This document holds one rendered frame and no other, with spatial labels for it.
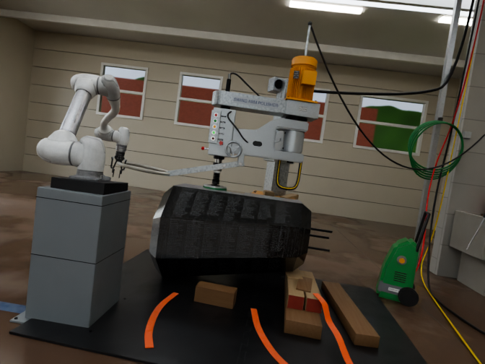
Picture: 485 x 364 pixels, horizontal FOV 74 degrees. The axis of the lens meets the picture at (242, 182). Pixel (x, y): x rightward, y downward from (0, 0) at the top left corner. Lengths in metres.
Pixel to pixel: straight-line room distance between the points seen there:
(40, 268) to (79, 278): 0.24
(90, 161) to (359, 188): 7.86
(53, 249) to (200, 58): 7.89
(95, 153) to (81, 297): 0.86
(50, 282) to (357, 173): 8.03
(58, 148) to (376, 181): 8.19
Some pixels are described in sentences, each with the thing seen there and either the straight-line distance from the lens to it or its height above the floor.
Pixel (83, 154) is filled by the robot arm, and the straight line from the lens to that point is 2.21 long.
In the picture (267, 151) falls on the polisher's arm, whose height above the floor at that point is 1.22.
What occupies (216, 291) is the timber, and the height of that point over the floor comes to 0.13.
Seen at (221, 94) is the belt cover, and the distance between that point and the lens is 2.93.
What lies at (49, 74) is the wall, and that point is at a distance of 11.08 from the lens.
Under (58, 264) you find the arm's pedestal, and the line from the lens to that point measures 2.23.
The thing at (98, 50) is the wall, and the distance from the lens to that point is 10.53.
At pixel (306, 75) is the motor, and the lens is 2.99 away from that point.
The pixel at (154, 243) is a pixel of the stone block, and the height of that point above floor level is 0.36.
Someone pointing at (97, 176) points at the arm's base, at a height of 0.89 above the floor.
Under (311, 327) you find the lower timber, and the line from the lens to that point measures 2.37.
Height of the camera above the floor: 1.10
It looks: 3 degrees down
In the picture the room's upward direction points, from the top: 8 degrees clockwise
